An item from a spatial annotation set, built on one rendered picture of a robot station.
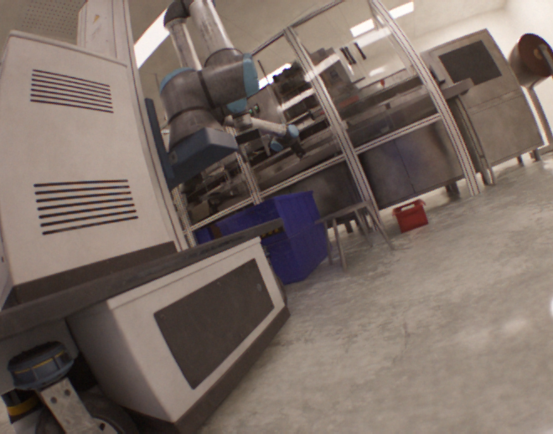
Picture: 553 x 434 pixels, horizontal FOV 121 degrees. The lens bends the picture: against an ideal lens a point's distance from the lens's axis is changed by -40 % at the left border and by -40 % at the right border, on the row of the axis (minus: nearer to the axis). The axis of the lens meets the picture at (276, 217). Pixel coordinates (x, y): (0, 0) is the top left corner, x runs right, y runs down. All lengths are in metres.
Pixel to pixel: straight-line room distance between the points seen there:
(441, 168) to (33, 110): 2.23
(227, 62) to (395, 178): 1.63
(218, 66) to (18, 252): 0.74
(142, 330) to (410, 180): 2.03
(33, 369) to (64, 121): 0.41
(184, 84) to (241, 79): 0.18
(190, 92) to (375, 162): 1.64
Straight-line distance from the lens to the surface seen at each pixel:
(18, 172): 0.47
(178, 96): 0.87
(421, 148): 2.17
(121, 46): 1.04
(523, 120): 2.43
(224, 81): 0.86
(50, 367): 0.41
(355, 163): 1.87
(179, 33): 1.32
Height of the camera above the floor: 0.31
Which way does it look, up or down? 1 degrees up
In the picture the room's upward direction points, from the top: 21 degrees counter-clockwise
